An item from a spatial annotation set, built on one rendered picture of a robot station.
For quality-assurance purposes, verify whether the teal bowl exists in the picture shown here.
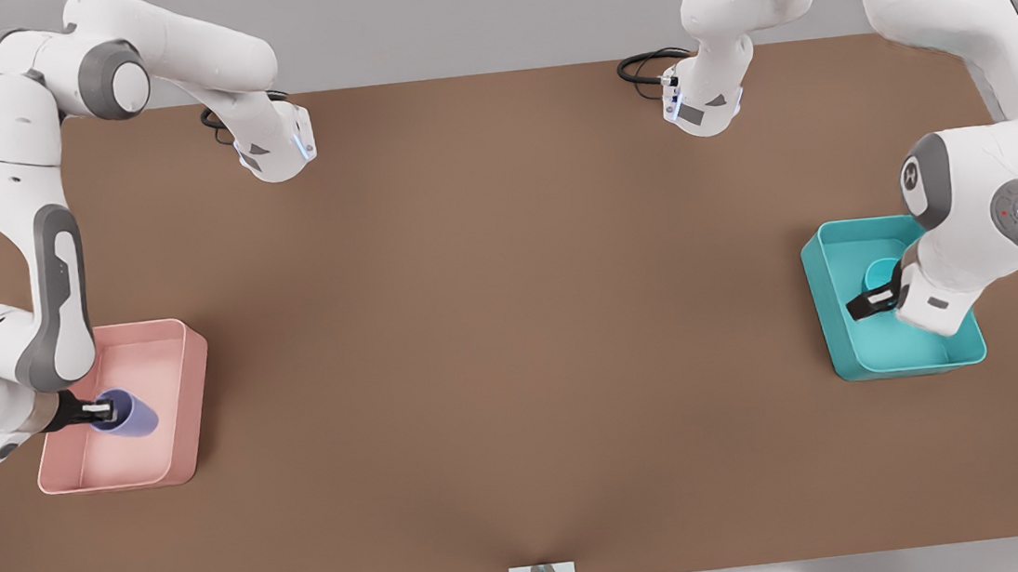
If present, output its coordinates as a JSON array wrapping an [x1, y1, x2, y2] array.
[[860, 257, 910, 315]]

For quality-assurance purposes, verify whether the purple cup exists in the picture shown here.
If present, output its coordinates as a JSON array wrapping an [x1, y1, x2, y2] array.
[[88, 385, 161, 443]]

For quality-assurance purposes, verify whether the teal plastic box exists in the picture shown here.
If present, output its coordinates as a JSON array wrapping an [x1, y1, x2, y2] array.
[[799, 206, 989, 386]]

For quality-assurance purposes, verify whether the pink plastic box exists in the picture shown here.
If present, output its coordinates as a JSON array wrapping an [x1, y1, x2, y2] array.
[[23, 315, 221, 499]]

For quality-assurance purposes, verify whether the black cable loop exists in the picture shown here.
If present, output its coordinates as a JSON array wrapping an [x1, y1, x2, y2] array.
[[615, 46, 699, 104], [198, 87, 295, 149]]

